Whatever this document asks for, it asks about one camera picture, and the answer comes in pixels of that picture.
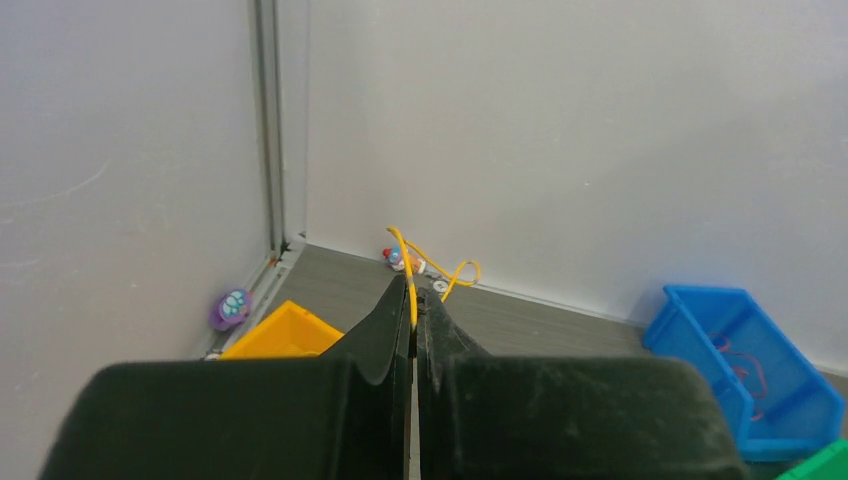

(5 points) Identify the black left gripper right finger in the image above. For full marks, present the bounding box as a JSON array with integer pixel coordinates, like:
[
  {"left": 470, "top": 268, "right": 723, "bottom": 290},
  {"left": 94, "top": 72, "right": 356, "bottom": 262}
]
[{"left": 416, "top": 289, "right": 749, "bottom": 479}]

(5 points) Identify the yellow cable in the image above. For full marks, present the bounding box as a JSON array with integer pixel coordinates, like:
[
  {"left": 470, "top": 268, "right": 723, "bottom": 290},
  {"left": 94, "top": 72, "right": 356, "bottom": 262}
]
[{"left": 386, "top": 226, "right": 482, "bottom": 333}]

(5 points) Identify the small clown figurine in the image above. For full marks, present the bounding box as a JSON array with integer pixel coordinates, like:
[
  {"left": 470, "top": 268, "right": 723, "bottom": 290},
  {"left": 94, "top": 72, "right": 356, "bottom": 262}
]
[{"left": 382, "top": 246, "right": 427, "bottom": 274}]

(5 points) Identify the blue plastic bin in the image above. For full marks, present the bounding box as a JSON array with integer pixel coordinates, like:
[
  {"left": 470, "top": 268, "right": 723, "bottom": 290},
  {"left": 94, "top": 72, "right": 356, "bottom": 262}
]
[{"left": 642, "top": 285, "right": 845, "bottom": 462}]

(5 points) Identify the green plastic bin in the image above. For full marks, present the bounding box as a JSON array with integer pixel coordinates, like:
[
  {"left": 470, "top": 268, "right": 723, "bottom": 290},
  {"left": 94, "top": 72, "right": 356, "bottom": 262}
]
[{"left": 776, "top": 438, "right": 848, "bottom": 480}]

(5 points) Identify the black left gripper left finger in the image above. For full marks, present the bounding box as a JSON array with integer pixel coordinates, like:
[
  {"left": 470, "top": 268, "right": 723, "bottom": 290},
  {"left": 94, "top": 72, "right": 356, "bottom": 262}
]
[{"left": 40, "top": 276, "right": 412, "bottom": 479}]

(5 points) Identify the orange plastic bin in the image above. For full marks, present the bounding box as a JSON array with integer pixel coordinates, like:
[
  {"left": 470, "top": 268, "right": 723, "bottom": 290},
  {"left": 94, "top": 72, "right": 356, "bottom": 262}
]
[{"left": 219, "top": 301, "right": 344, "bottom": 360}]

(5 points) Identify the purple round toy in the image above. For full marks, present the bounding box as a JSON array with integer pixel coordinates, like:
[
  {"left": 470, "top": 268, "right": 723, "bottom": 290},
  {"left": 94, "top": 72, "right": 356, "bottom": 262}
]
[{"left": 208, "top": 289, "right": 253, "bottom": 332}]

